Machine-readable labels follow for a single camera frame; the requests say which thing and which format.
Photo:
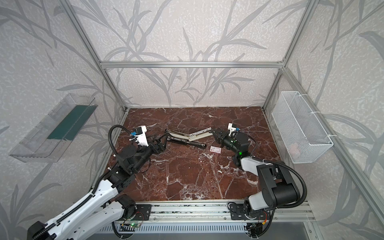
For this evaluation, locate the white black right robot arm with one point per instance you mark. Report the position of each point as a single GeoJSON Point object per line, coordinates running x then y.
{"type": "Point", "coordinates": [280, 185]}

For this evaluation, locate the white wire mesh basket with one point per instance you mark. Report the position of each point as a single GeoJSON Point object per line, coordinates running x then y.
{"type": "Point", "coordinates": [298, 123]}

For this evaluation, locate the aluminium frame profiles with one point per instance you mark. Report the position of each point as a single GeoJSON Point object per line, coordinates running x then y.
{"type": "Point", "coordinates": [361, 181]}

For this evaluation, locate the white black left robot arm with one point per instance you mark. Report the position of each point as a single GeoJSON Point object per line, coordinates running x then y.
{"type": "Point", "coordinates": [103, 204]}

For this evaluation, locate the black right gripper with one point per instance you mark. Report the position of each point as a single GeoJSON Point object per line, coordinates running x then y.
{"type": "Point", "coordinates": [222, 139]}

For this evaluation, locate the green circuit board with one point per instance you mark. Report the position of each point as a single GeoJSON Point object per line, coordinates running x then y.
{"type": "Point", "coordinates": [130, 226]}

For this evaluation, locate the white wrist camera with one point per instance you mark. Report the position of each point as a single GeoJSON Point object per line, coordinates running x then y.
{"type": "Point", "coordinates": [233, 130]}
{"type": "Point", "coordinates": [139, 136]}

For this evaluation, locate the pink object in basket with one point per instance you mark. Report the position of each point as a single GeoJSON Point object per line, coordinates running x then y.
{"type": "Point", "coordinates": [294, 150]}

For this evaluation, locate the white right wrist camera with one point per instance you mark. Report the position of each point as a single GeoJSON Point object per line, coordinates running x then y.
{"type": "Point", "coordinates": [233, 130]}

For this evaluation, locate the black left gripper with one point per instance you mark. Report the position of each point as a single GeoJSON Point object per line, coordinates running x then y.
{"type": "Point", "coordinates": [154, 145]}

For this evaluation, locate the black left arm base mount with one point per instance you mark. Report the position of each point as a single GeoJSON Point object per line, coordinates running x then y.
{"type": "Point", "coordinates": [139, 213]}

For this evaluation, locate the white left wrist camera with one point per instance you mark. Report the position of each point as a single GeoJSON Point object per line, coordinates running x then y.
{"type": "Point", "coordinates": [139, 136]}

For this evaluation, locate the clear plastic wall tray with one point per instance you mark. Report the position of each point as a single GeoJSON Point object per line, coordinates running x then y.
{"type": "Point", "coordinates": [47, 142]}

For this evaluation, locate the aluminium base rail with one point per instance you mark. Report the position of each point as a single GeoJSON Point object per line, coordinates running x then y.
{"type": "Point", "coordinates": [212, 216]}

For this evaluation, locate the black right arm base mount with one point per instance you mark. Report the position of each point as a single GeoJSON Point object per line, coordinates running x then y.
{"type": "Point", "coordinates": [242, 212]}

